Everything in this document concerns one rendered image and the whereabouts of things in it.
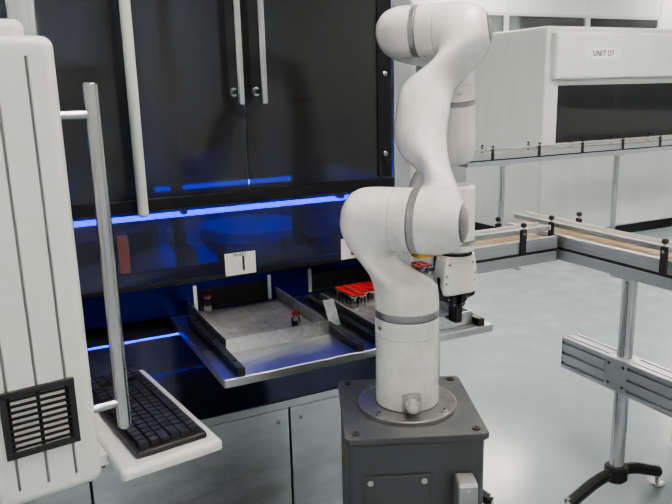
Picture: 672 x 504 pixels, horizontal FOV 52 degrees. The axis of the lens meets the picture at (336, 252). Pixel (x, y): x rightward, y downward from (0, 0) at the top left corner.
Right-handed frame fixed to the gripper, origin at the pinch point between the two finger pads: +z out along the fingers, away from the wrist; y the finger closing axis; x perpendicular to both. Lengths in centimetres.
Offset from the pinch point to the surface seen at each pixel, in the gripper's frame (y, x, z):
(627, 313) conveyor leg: -87, -23, 21
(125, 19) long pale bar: 66, -32, -70
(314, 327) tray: 31.8, -13.0, 1.9
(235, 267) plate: 42, -39, -9
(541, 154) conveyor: -312, -308, 1
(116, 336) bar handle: 81, 13, -13
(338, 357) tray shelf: 32.4, 0.9, 4.6
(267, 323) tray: 38.3, -27.7, 4.1
